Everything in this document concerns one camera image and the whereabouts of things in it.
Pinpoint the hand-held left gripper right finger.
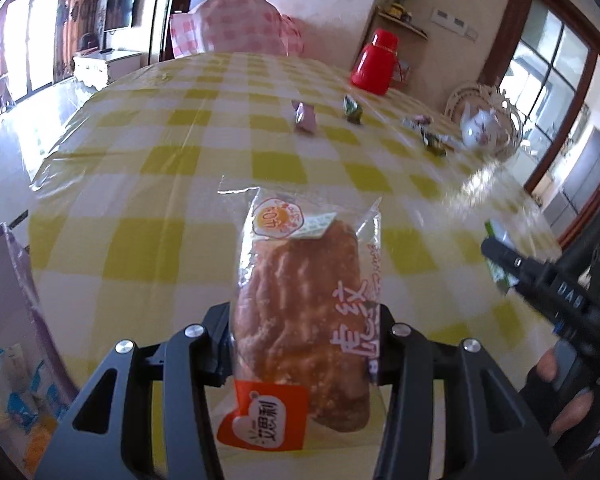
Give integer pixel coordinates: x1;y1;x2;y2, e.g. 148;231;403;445
365;305;566;480

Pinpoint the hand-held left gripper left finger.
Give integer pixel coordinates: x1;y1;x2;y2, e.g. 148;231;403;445
35;302;237;480

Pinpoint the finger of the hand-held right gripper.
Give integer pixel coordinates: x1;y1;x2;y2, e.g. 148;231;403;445
481;237;556;311

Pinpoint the green white snack packet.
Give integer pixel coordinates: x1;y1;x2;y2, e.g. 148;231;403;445
484;220;519;297

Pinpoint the brown bread packet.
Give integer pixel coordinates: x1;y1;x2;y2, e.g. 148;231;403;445
217;175;383;468

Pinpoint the person's right hand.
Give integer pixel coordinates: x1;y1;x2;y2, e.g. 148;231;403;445
521;349;600;442

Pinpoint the white floral teapot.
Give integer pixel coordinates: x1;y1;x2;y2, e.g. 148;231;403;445
460;100;514;154

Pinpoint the yellow checkered tablecloth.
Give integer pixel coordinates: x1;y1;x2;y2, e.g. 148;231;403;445
27;50;565;480

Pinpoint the wooden framed glass door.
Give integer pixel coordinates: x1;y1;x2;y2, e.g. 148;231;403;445
501;0;600;243

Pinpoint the blue snack packet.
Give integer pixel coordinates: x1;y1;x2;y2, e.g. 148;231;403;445
5;385;49;436

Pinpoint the green wrapped candy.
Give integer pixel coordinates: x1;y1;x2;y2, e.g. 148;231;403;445
342;95;364;124

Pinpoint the yellow snack packet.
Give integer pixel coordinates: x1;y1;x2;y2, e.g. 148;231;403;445
20;430;57;479

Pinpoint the red thermos jug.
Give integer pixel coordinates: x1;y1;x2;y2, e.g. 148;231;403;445
350;29;407;96

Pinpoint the white television cabinet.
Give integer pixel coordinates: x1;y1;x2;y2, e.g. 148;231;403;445
72;49;144;92

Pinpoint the pink checkered cloth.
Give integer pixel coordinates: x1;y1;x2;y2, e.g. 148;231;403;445
280;14;307;57

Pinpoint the pink checkered food cover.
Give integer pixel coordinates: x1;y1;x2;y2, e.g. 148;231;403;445
169;0;290;59

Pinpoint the flat screen television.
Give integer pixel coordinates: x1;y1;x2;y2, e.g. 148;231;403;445
102;0;140;34

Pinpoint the brown patterned curtain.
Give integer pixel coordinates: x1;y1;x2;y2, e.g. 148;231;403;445
54;0;104;84

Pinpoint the wall switch panel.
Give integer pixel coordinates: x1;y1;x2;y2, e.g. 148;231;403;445
430;7;481;41

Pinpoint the corner wall shelf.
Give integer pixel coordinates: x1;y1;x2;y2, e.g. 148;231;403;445
374;5;429;41

